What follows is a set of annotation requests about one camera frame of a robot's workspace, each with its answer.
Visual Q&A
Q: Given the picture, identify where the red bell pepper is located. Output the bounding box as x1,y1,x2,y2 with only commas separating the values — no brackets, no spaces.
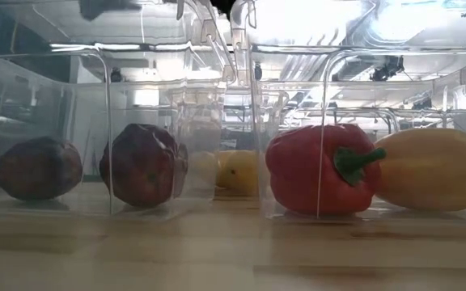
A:
265,123,388,216

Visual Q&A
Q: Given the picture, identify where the black ceiling device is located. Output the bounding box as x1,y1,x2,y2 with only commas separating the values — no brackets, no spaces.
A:
370,55,405,82

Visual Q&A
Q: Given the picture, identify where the dark red apple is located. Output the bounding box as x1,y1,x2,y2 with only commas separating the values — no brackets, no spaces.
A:
0,136,83,201
99,123,189,209

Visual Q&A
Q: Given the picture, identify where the narrow clear plastic container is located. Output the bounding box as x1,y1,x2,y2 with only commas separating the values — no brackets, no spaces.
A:
212,86,290,201

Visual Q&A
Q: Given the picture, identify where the wide clear plastic container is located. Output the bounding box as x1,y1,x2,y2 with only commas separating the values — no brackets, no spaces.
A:
231,0,466,224
0,0,229,221

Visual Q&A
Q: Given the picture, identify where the yellow fruit with dark spot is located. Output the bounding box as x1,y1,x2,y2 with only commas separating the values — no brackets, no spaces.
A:
216,150,260,198

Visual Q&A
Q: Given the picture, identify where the yellow bell pepper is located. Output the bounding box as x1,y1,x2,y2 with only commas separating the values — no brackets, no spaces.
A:
374,128,466,213

